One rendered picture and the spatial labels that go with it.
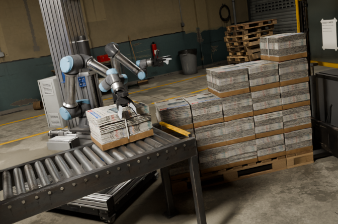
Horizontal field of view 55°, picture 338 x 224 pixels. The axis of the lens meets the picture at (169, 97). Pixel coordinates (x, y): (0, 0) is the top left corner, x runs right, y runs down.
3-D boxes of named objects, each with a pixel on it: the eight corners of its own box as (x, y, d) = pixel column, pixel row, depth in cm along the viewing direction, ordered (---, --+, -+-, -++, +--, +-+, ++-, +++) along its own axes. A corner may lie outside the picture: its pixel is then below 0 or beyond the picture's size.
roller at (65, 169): (62, 160, 222) (60, 153, 221) (77, 183, 181) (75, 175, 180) (55, 162, 220) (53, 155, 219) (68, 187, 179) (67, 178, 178)
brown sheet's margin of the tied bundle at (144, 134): (138, 126, 253) (137, 121, 252) (154, 134, 228) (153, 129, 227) (119, 132, 246) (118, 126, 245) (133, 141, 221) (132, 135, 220)
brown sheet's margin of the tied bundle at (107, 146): (111, 134, 243) (110, 129, 242) (125, 143, 218) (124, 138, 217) (91, 140, 236) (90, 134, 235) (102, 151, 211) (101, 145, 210)
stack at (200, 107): (166, 177, 339) (153, 101, 321) (269, 154, 354) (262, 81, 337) (172, 195, 301) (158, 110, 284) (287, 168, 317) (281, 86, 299)
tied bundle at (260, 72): (235, 86, 333) (232, 64, 328) (261, 81, 337) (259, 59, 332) (250, 92, 296) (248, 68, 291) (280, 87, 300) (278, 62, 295)
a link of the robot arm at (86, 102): (95, 112, 274) (92, 97, 272) (82, 117, 264) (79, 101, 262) (86, 112, 282) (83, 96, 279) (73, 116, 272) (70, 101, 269)
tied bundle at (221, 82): (207, 91, 329) (204, 69, 324) (234, 86, 333) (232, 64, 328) (220, 98, 292) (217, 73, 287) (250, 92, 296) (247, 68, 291)
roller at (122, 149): (115, 140, 240) (111, 136, 238) (141, 158, 199) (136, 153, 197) (111, 146, 238) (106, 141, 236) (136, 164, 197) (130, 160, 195)
